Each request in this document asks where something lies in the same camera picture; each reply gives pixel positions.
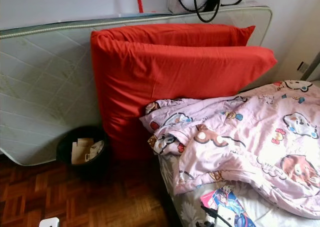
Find black round waste bin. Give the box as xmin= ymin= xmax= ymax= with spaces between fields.
xmin=56 ymin=126 xmax=110 ymax=178

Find brown cardboard scraps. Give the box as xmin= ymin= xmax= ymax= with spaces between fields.
xmin=71 ymin=138 xmax=95 ymax=165

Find pink cartoon print blanket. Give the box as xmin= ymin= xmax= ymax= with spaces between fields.
xmin=139 ymin=79 xmax=320 ymax=218

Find bed with floral sheet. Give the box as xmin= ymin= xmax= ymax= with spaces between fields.
xmin=157 ymin=152 xmax=320 ymax=227

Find red folded mattress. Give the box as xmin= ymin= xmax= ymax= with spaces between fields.
xmin=91 ymin=23 xmax=278 ymax=160

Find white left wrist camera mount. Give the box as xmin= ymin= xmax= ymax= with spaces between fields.
xmin=39 ymin=217 xmax=60 ymax=227

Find white crumpled paper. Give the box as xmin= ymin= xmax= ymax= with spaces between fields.
xmin=87 ymin=141 xmax=106 ymax=162

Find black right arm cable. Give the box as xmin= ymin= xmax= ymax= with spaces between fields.
xmin=202 ymin=204 xmax=233 ymax=227

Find grey metal bar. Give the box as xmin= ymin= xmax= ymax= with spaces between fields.
xmin=297 ymin=52 xmax=320 ymax=84

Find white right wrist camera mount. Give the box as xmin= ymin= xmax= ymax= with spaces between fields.
xmin=221 ymin=207 xmax=237 ymax=227

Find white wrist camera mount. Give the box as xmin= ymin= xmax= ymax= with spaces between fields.
xmin=39 ymin=217 xmax=60 ymax=227
xmin=221 ymin=207 xmax=237 ymax=227

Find white quilted mattress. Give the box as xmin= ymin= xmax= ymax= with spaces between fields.
xmin=0 ymin=6 xmax=273 ymax=166

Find colourful comic book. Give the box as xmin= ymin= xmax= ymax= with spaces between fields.
xmin=200 ymin=186 xmax=256 ymax=227

